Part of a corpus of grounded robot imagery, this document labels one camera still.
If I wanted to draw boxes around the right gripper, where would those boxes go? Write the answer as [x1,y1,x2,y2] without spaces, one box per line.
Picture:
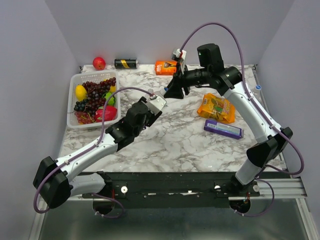
[163,62,210,100]

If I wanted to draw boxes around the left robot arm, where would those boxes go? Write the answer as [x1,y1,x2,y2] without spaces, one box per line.
[33,95,167,209]

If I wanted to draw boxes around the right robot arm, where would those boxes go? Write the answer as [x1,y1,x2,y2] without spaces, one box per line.
[164,43,293,196]

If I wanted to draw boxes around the orange razor box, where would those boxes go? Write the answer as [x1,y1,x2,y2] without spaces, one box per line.
[154,60,177,76]

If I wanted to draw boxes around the orange snack bag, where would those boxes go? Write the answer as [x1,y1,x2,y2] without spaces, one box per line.
[197,93,236,124]

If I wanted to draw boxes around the red dragon fruit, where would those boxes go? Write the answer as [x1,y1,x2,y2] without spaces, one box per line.
[94,105,118,122]

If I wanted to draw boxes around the green toy fruit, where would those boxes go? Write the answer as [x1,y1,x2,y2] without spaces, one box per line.
[102,92,116,106]

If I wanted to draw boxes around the yellow fruit behind grapes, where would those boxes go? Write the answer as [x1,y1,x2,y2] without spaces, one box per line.
[109,85,117,93]

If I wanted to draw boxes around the purple toothpaste box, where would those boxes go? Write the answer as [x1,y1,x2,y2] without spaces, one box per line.
[203,119,244,140]

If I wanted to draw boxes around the red grape bunch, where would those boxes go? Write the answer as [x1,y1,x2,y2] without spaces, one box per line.
[82,77,117,115]

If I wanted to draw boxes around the black gold can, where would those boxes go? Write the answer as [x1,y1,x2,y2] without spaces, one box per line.
[114,59,139,69]

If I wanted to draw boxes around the light red grapes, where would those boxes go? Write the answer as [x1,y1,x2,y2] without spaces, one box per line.
[74,111,95,125]

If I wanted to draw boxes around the dark blue grapes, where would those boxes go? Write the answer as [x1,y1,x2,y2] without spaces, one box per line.
[73,99,88,112]

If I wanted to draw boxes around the red apple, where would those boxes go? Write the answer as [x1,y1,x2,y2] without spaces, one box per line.
[92,57,106,71]

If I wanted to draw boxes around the yellow lemon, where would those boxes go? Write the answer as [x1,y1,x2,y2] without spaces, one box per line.
[75,85,87,101]

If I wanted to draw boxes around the white plastic basket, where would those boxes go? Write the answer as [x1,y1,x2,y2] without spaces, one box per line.
[66,69,120,129]

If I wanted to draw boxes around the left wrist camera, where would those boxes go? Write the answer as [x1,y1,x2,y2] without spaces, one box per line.
[146,95,167,115]

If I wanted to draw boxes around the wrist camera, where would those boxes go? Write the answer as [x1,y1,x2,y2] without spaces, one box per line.
[146,95,167,115]
[171,48,187,72]

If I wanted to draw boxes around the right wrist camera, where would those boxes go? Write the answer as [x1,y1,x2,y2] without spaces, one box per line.
[171,48,187,72]

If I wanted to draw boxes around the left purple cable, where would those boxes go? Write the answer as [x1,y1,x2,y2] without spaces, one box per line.
[33,86,156,214]

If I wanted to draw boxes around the purple cable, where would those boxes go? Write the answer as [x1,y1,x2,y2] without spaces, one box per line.
[33,86,156,214]
[179,22,305,176]

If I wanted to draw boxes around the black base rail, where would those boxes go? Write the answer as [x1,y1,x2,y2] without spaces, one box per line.
[97,171,260,209]

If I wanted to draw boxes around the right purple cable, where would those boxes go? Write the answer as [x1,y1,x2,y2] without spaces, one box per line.
[179,22,305,176]

